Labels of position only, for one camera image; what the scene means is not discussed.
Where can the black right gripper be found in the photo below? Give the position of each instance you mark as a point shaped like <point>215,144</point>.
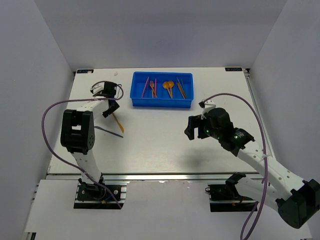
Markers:
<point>195,122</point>

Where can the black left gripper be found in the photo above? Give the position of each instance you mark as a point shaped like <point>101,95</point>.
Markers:
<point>106,113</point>

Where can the orange plastic knife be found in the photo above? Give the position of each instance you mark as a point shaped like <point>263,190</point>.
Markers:
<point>118,122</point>

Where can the blue chopstick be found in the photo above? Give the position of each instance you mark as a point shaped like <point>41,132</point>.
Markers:
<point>107,131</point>

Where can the red-orange plastic knife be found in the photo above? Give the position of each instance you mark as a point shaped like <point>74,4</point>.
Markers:
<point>145,86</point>

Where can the red-orange fork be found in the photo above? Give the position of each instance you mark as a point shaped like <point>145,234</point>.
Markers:
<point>155,88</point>

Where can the orange fork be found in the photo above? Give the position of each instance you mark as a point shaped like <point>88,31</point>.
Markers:
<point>151,84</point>

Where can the orange spoon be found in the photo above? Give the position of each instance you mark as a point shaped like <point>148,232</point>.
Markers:
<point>166,86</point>
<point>171,85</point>

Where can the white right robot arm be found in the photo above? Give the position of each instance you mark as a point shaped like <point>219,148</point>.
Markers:
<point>295,199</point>

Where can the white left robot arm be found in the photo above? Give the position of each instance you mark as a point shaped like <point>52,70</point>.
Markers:
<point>78,128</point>

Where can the blue divided plastic bin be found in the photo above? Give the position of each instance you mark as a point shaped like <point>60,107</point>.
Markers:
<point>163,99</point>

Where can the left table label sticker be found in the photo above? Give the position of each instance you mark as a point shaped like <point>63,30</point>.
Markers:
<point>84,71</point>

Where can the table label sticker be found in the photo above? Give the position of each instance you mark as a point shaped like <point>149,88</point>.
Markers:
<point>84,71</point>
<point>233,69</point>

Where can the right table label sticker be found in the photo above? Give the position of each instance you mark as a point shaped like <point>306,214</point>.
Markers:
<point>233,69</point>

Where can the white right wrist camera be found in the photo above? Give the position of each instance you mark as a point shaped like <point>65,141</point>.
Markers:
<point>206,107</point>

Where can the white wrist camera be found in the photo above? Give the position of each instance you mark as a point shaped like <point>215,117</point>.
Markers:
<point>206,107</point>
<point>96,88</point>

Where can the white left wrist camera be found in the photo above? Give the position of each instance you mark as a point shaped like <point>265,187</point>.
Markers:
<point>96,88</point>

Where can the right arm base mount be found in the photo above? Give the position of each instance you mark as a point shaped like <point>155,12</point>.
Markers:
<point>224,198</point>

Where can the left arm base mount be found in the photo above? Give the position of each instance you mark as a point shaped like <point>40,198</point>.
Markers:
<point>90,196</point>

